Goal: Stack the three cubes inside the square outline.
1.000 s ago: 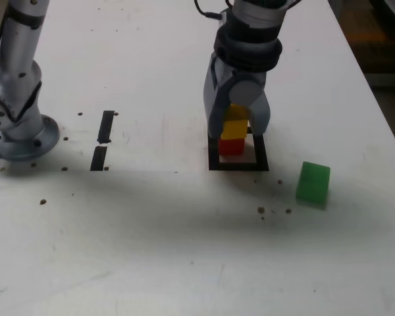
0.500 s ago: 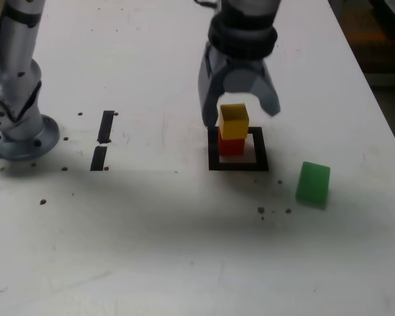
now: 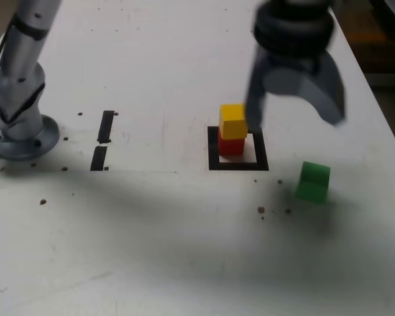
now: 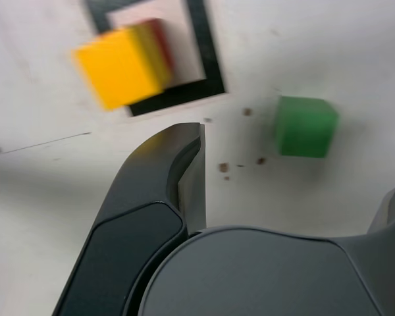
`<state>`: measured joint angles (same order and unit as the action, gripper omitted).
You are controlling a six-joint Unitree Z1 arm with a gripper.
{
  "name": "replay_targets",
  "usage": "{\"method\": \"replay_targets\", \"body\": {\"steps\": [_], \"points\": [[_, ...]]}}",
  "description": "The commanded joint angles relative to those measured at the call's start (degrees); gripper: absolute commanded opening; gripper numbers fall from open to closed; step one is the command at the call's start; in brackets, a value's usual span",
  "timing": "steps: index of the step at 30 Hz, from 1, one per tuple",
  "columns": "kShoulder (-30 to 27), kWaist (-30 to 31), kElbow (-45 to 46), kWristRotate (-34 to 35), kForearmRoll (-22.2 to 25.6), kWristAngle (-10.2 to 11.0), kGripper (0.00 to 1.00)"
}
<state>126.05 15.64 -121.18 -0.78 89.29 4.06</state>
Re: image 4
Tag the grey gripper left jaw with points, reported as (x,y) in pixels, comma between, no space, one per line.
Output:
(135,230)

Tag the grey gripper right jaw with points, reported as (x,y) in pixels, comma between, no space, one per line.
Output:
(266,279)

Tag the yellow cube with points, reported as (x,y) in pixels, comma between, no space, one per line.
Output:
(118,69)

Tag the red cube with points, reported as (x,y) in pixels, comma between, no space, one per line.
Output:
(163,42)

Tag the black tape square outline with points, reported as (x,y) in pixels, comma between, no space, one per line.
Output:
(210,49)

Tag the green cube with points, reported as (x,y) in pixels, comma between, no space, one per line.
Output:
(303,128)

